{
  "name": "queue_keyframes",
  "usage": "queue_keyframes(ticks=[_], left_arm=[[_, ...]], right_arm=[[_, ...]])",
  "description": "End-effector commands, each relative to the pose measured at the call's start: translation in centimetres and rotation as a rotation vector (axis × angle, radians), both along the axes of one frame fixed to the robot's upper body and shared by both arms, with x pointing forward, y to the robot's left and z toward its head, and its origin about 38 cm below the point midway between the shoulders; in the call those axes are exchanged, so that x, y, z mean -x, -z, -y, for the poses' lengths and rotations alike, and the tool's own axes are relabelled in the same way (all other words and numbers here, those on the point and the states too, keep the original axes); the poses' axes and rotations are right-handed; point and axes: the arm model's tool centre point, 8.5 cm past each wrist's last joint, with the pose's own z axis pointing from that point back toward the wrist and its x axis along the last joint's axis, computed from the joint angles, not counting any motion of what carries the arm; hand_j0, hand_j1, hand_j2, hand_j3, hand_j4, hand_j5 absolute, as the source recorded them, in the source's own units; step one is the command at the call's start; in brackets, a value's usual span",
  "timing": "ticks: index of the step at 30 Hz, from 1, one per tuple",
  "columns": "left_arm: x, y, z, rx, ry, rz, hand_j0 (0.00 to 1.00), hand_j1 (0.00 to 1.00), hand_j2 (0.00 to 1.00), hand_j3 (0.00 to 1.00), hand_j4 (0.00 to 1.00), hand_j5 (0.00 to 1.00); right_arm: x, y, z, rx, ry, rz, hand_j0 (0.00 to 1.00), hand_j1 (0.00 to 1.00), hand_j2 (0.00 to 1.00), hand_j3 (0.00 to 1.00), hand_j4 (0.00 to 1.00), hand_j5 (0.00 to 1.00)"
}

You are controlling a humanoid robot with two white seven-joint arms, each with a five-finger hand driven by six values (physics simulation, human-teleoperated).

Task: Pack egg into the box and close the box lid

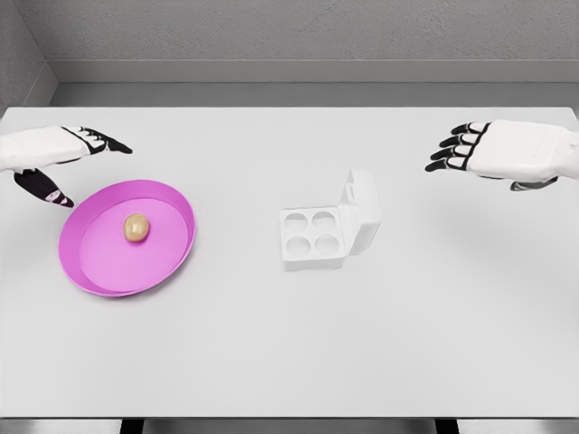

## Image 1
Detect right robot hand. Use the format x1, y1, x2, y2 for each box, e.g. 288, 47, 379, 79
423, 118, 579, 192

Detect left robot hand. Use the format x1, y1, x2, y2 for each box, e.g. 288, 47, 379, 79
0, 125, 134, 210

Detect beige egg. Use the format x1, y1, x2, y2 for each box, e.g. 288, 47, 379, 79
123, 212, 150, 244

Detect pink round plate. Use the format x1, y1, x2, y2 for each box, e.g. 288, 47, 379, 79
57, 179, 198, 298

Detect white egg box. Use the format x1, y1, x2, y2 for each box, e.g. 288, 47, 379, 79
279, 168, 383, 273

